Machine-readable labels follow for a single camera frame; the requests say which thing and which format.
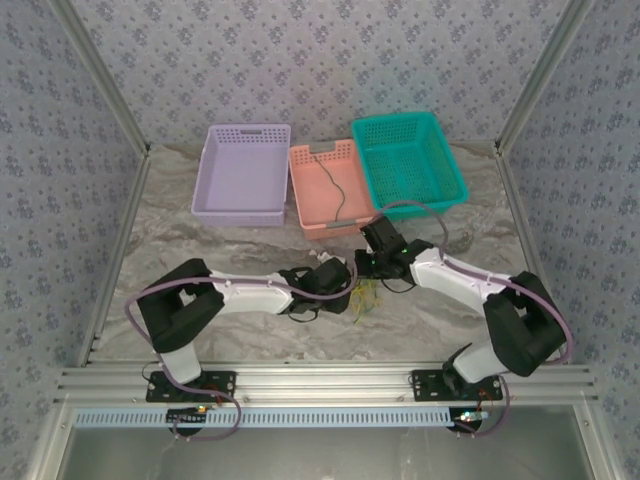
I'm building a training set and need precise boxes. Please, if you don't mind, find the yellow cable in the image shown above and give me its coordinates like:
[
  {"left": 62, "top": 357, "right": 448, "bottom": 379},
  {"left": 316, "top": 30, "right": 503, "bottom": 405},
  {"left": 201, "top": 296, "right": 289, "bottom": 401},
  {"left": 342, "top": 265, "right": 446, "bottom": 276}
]
[{"left": 348, "top": 279, "right": 385, "bottom": 325}]

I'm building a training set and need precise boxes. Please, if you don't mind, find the black cable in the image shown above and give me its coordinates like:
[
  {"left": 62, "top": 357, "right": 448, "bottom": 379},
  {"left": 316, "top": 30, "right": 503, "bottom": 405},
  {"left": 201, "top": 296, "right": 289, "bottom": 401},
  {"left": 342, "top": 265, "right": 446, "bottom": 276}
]
[{"left": 313, "top": 155, "right": 348, "bottom": 222}]

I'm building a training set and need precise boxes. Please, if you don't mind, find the salmon pink plastic basket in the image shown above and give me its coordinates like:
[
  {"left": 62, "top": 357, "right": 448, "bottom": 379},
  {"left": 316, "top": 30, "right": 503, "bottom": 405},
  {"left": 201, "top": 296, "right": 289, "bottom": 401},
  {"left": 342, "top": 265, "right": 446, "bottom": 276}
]
[{"left": 288, "top": 138, "right": 380, "bottom": 242}]

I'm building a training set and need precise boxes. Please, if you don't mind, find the teal plastic basket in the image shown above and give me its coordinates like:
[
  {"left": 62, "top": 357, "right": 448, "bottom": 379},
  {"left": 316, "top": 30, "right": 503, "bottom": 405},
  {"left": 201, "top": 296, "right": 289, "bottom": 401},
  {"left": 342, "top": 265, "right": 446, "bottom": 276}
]
[{"left": 351, "top": 111, "right": 470, "bottom": 224}]

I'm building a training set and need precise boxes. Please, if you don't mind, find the lavender plastic basket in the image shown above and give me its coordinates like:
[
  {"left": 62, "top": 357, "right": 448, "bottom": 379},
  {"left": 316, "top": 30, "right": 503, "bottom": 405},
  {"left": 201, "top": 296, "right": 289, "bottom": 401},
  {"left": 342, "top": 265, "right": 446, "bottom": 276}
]
[{"left": 191, "top": 123, "right": 293, "bottom": 229}]

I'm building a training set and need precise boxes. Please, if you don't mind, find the grey metal shelf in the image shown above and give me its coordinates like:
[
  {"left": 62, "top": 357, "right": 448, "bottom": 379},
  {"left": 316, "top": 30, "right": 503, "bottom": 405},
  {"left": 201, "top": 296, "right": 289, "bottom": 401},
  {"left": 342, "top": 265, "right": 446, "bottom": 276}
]
[{"left": 24, "top": 403, "right": 621, "bottom": 480}]

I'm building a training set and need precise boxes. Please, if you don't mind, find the black controller board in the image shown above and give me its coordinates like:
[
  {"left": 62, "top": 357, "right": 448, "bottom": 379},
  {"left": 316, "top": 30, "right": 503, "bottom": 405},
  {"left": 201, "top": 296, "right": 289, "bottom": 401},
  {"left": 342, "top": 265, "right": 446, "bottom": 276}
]
[
  {"left": 166, "top": 407, "right": 210, "bottom": 427},
  {"left": 452, "top": 407, "right": 490, "bottom": 432}
]

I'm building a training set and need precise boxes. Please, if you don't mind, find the thin black right gripper wire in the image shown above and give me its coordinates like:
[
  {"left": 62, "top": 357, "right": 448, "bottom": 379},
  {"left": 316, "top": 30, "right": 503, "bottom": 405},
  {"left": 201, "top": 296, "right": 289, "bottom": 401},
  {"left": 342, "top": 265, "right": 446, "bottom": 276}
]
[{"left": 382, "top": 277, "right": 416, "bottom": 296}]

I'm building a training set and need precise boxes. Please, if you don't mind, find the thin black gripper wire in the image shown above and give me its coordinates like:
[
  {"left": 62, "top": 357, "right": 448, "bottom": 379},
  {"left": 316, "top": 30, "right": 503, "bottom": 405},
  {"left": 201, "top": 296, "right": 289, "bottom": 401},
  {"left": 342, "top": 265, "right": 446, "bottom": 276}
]
[
  {"left": 287, "top": 301, "right": 322, "bottom": 324},
  {"left": 382, "top": 277, "right": 416, "bottom": 296}
]

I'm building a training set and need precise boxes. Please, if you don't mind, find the thin black left gripper wire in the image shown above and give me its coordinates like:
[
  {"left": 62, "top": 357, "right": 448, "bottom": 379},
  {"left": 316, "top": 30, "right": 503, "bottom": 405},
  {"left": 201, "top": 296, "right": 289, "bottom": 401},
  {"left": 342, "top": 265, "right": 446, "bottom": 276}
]
[{"left": 287, "top": 301, "right": 322, "bottom": 324}]

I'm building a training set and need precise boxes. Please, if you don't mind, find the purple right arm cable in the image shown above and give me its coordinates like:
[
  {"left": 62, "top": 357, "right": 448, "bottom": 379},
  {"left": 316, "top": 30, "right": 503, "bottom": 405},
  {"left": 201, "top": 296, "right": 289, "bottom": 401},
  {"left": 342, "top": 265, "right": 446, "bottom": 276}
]
[{"left": 374, "top": 199, "right": 574, "bottom": 439}]

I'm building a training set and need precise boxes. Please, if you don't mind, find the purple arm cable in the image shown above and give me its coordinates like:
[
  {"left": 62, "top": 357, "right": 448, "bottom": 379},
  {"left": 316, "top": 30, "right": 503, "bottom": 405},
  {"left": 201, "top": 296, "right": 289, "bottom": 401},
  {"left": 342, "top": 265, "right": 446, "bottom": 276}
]
[
  {"left": 123, "top": 259, "right": 357, "bottom": 444},
  {"left": 374, "top": 199, "right": 574, "bottom": 439}
]

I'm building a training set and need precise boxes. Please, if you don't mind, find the aluminium front rail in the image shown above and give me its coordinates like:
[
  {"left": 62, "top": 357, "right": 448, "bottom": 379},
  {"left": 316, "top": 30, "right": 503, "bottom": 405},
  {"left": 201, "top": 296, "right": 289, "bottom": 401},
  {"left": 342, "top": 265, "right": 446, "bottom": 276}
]
[{"left": 54, "top": 363, "right": 599, "bottom": 404}]

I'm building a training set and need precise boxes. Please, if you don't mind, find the light blue slotted duct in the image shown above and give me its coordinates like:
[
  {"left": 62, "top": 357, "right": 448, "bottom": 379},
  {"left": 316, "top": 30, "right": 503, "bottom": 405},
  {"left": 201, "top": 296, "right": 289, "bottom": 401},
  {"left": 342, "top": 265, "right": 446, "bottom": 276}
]
[{"left": 73, "top": 407, "right": 454, "bottom": 430}]

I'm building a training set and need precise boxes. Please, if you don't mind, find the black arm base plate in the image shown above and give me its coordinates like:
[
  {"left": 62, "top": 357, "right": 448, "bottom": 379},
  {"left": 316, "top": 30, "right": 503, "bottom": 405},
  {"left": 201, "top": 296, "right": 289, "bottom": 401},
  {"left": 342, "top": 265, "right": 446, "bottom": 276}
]
[
  {"left": 411, "top": 369, "right": 504, "bottom": 403},
  {"left": 145, "top": 370, "right": 237, "bottom": 403}
]

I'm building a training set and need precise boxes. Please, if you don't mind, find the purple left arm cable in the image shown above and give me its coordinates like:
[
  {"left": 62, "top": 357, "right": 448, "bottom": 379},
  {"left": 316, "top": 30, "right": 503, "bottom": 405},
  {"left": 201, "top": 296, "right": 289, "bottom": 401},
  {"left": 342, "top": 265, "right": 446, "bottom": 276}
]
[{"left": 123, "top": 259, "right": 357, "bottom": 444}]

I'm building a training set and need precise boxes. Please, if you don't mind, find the aluminium frame post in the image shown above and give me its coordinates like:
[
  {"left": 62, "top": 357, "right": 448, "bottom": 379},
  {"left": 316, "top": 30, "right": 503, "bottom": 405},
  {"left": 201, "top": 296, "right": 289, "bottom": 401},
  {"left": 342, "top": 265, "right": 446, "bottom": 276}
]
[
  {"left": 49, "top": 0, "right": 153, "bottom": 157},
  {"left": 493, "top": 0, "right": 597, "bottom": 157}
]

